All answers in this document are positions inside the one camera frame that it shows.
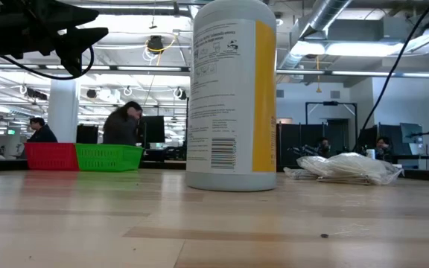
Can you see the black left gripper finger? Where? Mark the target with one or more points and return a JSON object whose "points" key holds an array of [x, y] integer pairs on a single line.
{"points": [[84, 37], [71, 15]]}

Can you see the clear bag of cotton balls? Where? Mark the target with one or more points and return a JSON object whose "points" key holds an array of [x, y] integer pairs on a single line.
{"points": [[348, 165]]}

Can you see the long ceiling light strip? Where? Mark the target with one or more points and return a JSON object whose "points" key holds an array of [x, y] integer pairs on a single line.
{"points": [[367, 73], [143, 68]]}

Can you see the white room pillar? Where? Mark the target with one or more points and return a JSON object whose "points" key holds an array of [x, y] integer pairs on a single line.
{"points": [[63, 111]]}

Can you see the black office chair back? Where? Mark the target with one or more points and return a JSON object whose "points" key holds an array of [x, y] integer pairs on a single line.
{"points": [[87, 134]]}

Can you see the person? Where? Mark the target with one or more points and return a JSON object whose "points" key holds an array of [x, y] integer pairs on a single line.
{"points": [[324, 147], [383, 147], [119, 128], [43, 136]]}

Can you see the black office monitor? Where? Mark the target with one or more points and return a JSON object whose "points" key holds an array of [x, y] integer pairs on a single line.
{"points": [[156, 130]]}

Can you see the green plastic basket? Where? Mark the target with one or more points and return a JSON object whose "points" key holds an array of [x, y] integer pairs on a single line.
{"points": [[106, 158]]}

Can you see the red plastic basket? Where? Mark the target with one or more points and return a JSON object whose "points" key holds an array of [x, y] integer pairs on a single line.
{"points": [[50, 156]]}

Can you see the white wipes canister yellow label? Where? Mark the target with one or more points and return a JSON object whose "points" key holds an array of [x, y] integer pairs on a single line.
{"points": [[229, 111]]}

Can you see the black partition panels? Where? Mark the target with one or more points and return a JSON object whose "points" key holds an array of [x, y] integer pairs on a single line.
{"points": [[296, 141]]}

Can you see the yellow hanging pendant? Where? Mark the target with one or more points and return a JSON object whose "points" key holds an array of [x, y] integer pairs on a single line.
{"points": [[318, 89]]}

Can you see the bright ceiling light panel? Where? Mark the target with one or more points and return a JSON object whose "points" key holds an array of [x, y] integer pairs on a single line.
{"points": [[348, 48]]}

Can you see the white cup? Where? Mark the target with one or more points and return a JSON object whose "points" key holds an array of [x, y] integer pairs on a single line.
{"points": [[371, 153]]}

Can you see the grey desk monitor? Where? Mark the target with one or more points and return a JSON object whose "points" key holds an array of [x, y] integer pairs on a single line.
{"points": [[410, 134]]}

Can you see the silver ceiling duct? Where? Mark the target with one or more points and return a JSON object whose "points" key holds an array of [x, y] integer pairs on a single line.
{"points": [[330, 15]]}

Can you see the black tube stand frame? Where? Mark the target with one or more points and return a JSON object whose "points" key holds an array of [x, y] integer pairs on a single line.
{"points": [[330, 103]]}

